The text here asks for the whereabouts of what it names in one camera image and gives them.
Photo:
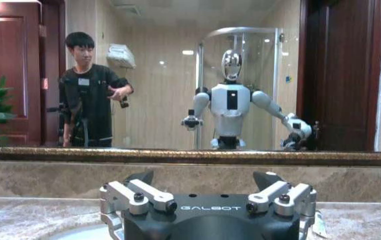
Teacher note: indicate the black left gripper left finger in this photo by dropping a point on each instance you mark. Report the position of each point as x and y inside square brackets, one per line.
[138, 193]

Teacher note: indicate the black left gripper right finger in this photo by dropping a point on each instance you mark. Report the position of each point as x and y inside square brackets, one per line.
[290, 195]

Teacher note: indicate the black handheld controller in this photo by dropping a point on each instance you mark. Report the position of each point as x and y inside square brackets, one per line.
[123, 102]

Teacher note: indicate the white sink basin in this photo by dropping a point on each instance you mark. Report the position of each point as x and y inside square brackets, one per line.
[86, 232]

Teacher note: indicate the white green packet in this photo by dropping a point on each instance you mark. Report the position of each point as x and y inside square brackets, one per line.
[320, 223]

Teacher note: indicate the blue sticker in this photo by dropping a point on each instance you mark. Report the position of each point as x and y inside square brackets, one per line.
[287, 78]

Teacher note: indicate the person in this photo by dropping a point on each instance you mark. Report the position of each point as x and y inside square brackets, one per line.
[93, 105]

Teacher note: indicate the white folded towel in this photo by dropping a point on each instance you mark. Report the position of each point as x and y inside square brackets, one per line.
[119, 57]

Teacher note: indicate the gold framed wall mirror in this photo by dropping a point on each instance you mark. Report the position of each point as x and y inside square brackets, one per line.
[75, 155]

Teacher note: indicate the curved glass shower enclosure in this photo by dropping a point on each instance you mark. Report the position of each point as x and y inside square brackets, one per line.
[262, 57]

